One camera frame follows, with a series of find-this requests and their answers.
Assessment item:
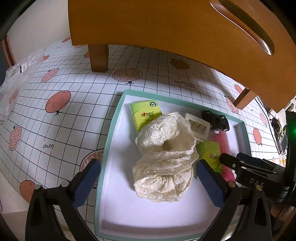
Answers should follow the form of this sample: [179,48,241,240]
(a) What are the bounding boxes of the green tissue pack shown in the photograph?
[130,100,162,133]
[197,141,222,174]

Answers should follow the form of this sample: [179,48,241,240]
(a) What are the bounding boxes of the black toy car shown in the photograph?
[201,110,230,132]

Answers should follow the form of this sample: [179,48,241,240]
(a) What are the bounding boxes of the cream plastic clip holder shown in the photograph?
[185,113,210,142]

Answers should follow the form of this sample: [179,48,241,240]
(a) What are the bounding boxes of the cream lace fabric bundle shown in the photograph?
[132,112,199,202]

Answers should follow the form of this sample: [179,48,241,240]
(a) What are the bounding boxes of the wooden drawer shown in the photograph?
[68,0,296,114]

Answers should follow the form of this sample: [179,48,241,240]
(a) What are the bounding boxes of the person's right hand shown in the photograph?
[270,203,295,232]

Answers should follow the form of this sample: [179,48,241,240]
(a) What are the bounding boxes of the teal rimmed white tray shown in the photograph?
[93,89,253,241]

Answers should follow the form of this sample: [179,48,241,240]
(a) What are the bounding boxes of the white grid pomegranate mat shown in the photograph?
[1,38,280,213]

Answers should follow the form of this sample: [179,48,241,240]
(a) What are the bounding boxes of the wooden nightstand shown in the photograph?
[68,0,296,114]

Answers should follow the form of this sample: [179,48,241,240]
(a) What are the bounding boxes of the clear plastic bag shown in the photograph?
[1,49,44,121]

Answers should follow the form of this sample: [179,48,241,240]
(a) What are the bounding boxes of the black cable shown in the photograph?
[254,96,278,117]

